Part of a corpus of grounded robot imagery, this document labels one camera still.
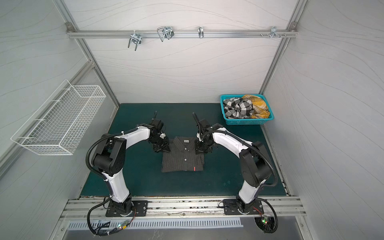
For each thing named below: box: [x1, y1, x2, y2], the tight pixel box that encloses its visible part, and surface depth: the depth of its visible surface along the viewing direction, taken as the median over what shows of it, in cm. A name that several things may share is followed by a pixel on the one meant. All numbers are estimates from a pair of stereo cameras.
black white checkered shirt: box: [223, 97, 253, 119], surface depth 107 cm
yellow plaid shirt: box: [241, 94, 271, 119], surface depth 106 cm
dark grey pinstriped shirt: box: [161, 136, 205, 173], surface depth 90 cm
